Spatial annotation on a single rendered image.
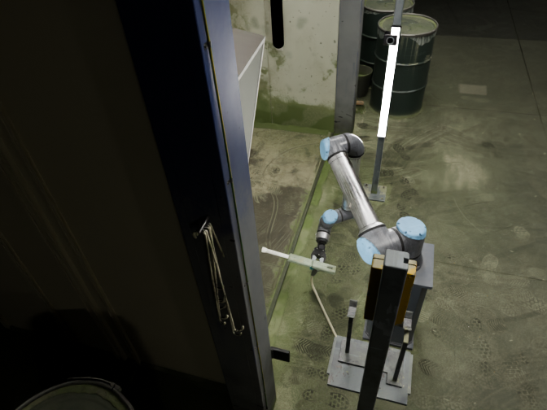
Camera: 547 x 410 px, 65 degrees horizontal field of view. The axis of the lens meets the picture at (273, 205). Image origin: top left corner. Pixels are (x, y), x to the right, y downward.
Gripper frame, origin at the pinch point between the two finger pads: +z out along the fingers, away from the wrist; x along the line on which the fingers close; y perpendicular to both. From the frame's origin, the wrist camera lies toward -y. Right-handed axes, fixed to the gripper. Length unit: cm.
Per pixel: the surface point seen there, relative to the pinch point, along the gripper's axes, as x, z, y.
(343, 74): 12, -197, 38
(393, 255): -6, 44, -163
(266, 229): 40, -37, 53
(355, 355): -18, 57, -78
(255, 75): 62, -73, -79
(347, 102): 1, -187, 62
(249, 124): 62, -61, -47
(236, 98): 44, 16, -172
